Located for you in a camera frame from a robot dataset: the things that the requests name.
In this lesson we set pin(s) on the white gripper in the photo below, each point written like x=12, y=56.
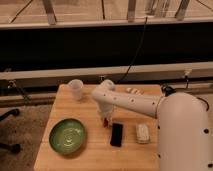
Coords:
x=105, y=110

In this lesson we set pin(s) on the red pepper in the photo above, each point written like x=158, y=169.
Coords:
x=105, y=122

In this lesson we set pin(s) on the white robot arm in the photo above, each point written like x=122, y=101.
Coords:
x=184, y=142

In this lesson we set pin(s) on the black rectangular block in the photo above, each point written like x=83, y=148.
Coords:
x=117, y=133

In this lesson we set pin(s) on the small white objects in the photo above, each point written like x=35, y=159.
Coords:
x=133, y=90

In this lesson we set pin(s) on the clear plastic cup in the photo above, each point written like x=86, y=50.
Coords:
x=76, y=88

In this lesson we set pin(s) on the white sponge block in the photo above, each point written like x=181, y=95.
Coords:
x=142, y=133

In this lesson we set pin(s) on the green ceramic plate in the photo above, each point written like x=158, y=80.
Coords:
x=67, y=136

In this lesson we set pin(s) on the metal rail frame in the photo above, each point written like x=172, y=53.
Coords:
x=43, y=78

